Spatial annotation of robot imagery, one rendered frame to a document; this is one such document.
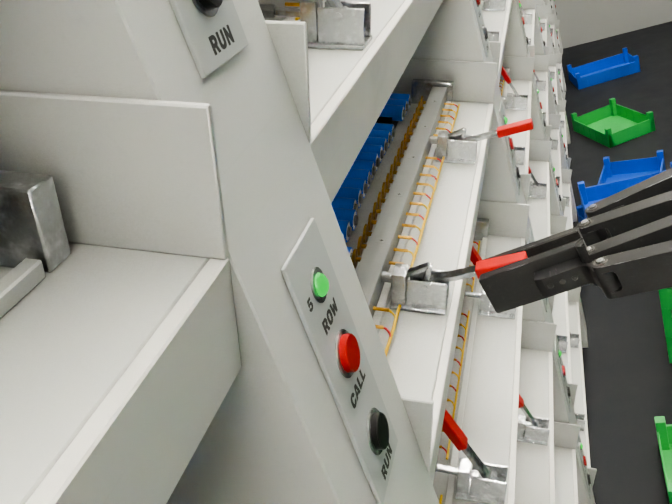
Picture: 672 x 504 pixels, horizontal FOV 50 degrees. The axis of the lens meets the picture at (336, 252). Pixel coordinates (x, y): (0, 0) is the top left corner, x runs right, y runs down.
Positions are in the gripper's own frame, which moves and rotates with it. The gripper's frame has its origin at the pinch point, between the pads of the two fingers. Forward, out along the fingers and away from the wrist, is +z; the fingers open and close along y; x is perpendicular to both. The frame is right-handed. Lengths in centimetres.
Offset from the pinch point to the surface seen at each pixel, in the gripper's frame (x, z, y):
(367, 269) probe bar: 4.7, 10.8, -0.2
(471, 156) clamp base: 0.5, 6.8, 25.7
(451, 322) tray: -0.6, 6.4, -2.1
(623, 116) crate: -94, 3, 271
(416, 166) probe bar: 4.3, 10.0, 18.4
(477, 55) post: 5.5, 5.4, 44.7
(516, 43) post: -11, 10, 115
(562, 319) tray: -57, 19, 80
